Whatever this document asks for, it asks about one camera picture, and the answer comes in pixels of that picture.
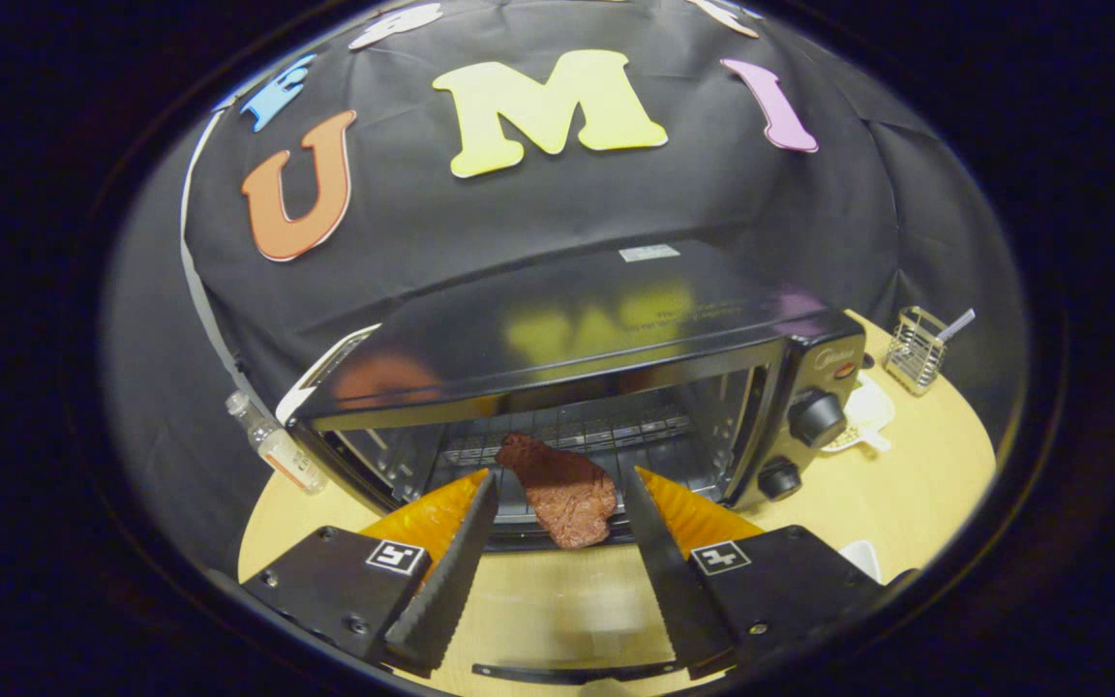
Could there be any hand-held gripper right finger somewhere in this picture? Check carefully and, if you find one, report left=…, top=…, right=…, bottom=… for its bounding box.
left=621, top=466, right=917, bottom=679

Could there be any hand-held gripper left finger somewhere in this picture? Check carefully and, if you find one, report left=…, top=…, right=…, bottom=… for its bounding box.
left=241, top=469, right=500, bottom=679

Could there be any brown meat slice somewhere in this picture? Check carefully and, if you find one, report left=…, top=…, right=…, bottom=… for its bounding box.
left=496, top=433, right=618, bottom=550

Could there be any black toaster oven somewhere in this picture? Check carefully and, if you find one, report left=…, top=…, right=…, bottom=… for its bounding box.
left=285, top=239, right=866, bottom=684

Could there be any white rectangular tray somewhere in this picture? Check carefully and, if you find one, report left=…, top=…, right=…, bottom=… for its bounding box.
left=838, top=539, right=883, bottom=584

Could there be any clear glass bottle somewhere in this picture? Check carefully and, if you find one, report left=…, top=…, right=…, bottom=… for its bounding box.
left=226, top=390, right=328, bottom=495

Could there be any white divided dish with grains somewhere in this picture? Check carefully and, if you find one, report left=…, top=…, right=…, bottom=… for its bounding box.
left=821, top=373, right=897, bottom=454

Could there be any black backdrop cloth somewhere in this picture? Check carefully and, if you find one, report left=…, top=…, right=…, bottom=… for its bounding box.
left=98, top=0, right=1028, bottom=572

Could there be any metal wire utensil holder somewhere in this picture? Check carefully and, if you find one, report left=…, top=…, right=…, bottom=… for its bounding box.
left=884, top=306, right=948, bottom=396

